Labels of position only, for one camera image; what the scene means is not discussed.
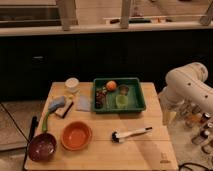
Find white dish brush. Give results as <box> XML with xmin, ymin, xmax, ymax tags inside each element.
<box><xmin>111</xmin><ymin>127</ymin><xmax>152</xmax><ymax>143</ymax></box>

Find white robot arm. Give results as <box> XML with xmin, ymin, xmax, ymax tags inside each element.
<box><xmin>158</xmin><ymin>62</ymin><xmax>213</xmax><ymax>125</ymax></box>

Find orange red bowl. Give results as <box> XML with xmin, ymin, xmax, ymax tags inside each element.
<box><xmin>60</xmin><ymin>121</ymin><xmax>92</xmax><ymax>151</ymax></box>

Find dark maroon bowl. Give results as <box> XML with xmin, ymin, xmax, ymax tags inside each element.
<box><xmin>27</xmin><ymin>133</ymin><xmax>57</xmax><ymax>162</ymax></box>

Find orange fruit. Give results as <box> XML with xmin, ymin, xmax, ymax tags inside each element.
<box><xmin>106</xmin><ymin>80</ymin><xmax>117</xmax><ymax>91</ymax></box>

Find dark brown food pile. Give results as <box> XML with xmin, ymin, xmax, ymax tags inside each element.
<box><xmin>95</xmin><ymin>87</ymin><xmax>107</xmax><ymax>109</ymax></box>

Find green plastic tray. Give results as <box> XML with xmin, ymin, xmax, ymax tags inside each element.
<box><xmin>92</xmin><ymin>77</ymin><xmax>146</xmax><ymax>114</ymax></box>

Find small dark glass jar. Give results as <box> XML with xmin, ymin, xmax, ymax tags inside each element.
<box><xmin>119</xmin><ymin>84</ymin><xmax>129</xmax><ymax>95</ymax></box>

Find green translucent cup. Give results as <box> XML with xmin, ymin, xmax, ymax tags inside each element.
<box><xmin>116</xmin><ymin>95</ymin><xmax>128</xmax><ymax>109</ymax></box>

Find grey folded cloth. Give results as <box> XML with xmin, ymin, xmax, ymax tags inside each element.
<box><xmin>76</xmin><ymin>95</ymin><xmax>91</xmax><ymax>112</ymax></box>

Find small white cup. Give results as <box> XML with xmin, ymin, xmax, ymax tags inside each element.
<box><xmin>65</xmin><ymin>78</ymin><xmax>79</xmax><ymax>93</ymax></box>

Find wooden block with black edge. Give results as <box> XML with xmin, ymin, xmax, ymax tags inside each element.
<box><xmin>55</xmin><ymin>100</ymin><xmax>73</xmax><ymax>118</ymax></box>

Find spice bottle rack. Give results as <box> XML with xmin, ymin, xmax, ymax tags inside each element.
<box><xmin>170</xmin><ymin>103</ymin><xmax>213</xmax><ymax>147</ymax></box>

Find green handled utensil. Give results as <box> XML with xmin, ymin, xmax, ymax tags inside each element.
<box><xmin>42</xmin><ymin>111</ymin><xmax>50</xmax><ymax>133</ymax></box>

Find black handled tool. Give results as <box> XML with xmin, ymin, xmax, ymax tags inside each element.
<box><xmin>21</xmin><ymin>115</ymin><xmax>39</xmax><ymax>171</ymax></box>

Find black cable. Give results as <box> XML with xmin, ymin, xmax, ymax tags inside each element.
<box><xmin>178</xmin><ymin>162</ymin><xmax>210</xmax><ymax>171</ymax></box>

